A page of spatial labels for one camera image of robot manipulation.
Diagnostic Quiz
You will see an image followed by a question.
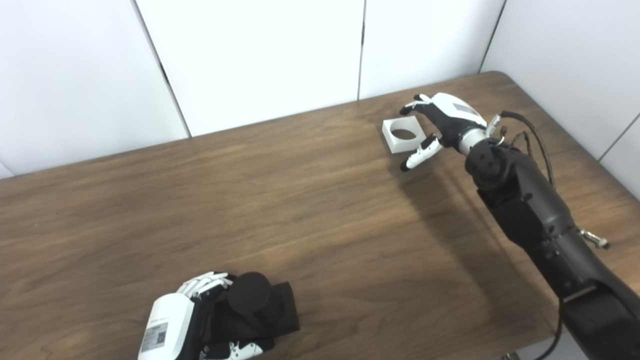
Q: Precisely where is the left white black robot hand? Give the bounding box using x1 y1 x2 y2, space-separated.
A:
137 271 277 360

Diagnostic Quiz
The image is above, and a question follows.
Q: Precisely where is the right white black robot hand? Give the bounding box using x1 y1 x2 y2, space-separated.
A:
398 92 489 173

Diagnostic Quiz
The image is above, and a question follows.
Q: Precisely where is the white square piece round hole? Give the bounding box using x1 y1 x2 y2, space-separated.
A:
381 116 428 155

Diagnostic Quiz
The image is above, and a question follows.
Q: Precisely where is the black cylindrical peg square base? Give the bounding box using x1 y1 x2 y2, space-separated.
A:
201 271 301 346

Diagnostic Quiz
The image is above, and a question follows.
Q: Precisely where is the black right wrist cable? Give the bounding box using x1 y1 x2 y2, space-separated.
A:
485 110 611 360

